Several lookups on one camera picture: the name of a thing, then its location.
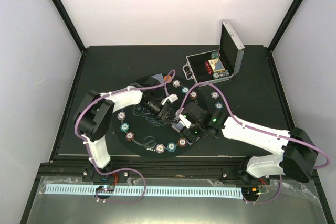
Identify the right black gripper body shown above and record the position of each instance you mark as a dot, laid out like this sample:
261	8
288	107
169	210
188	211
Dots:
192	137

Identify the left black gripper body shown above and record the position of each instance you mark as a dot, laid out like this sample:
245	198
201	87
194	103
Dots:
165	107

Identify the brown chip mat bottom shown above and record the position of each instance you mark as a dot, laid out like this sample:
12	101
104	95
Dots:
182	142

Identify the brown chip mat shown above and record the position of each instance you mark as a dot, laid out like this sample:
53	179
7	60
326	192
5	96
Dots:
193	95
129	136
182	142

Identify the blue playing card deck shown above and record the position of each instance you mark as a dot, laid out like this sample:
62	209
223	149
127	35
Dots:
178	126

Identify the teal chip mat bottom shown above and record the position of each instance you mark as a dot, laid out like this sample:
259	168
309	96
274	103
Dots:
171	147

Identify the teal chip mat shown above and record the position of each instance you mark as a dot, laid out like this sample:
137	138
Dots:
171	147
185	90
124	127

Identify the teal chip mat top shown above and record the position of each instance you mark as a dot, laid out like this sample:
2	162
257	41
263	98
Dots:
185	90

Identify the white chip mat top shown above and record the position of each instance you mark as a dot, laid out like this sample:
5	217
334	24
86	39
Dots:
176	83

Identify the white chip mat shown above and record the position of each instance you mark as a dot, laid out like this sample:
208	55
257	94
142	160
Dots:
121	116
176	83
160	148

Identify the brown chip mat top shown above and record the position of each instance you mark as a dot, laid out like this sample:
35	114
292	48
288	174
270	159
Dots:
193	95

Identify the orange big blind button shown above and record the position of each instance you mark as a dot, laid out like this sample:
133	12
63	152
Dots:
167	79

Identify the white chip mat bottom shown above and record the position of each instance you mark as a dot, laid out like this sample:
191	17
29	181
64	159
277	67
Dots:
160	148

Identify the blue card mat top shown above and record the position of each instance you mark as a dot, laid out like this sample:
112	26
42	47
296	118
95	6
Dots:
159	78

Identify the teal poker chip stack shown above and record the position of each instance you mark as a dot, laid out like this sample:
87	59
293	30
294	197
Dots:
218	105

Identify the white purple chip stack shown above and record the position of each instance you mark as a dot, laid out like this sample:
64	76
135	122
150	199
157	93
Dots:
214	95

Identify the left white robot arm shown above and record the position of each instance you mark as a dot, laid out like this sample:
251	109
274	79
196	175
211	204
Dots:
93	117

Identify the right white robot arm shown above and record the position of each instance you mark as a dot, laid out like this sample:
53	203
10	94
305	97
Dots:
289	153

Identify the round black poker mat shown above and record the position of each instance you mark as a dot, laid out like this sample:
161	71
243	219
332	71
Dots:
148	133

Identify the red dice in case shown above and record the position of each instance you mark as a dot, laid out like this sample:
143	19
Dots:
208	67

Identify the boxed card deck in case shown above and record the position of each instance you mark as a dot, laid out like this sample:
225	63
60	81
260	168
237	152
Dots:
216	65

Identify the teal chips case front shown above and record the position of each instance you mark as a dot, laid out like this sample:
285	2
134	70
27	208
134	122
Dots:
221	74

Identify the teal chips case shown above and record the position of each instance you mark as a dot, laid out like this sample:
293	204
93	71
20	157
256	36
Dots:
221	74
215	55

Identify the aluminium poker chip case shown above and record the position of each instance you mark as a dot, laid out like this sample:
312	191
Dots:
231	51

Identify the teal chips case back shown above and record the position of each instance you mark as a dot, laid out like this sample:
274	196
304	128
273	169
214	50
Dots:
215	55

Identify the small circuit board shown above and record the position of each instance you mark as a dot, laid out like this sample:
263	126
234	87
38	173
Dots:
105	189

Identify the light blue cable duct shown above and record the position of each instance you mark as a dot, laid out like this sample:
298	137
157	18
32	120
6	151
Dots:
148	191

